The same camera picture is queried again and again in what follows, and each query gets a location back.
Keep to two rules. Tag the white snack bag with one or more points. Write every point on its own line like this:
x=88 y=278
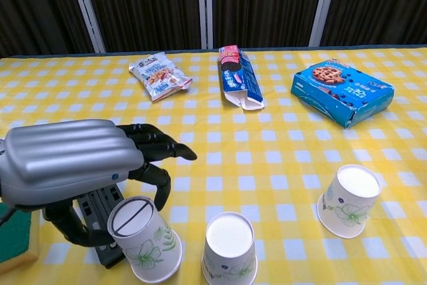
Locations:
x=160 y=78

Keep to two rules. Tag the blue chocolate chip cookie box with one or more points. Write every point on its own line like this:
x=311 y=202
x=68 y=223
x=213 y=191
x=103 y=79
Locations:
x=337 y=91

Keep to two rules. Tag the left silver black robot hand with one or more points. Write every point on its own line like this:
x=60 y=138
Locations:
x=66 y=158

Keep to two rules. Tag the blue Oreo cookie box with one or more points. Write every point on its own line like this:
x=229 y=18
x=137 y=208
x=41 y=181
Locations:
x=237 y=78

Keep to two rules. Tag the white floral paper cup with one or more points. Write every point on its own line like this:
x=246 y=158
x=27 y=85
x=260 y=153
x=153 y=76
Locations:
x=228 y=235
x=350 y=198

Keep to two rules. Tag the white partition post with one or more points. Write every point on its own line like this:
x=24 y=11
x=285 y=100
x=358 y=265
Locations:
x=322 y=8
x=205 y=4
x=85 y=8

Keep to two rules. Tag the green yellow sponge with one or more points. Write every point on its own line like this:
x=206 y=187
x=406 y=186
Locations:
x=16 y=238

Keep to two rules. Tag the black folding stand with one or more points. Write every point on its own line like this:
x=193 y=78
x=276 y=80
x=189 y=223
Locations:
x=110 y=258

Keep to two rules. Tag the paper cup with black line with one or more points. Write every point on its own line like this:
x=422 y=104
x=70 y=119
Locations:
x=146 y=248

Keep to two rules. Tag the yellow white checked tablecloth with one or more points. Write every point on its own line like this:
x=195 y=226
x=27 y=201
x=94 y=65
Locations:
x=267 y=151

